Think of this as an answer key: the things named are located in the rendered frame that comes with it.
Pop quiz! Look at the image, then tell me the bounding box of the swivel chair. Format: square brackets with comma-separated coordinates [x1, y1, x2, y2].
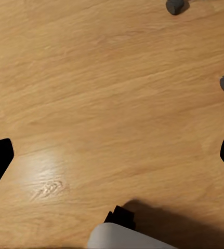
[166, 0, 224, 91]

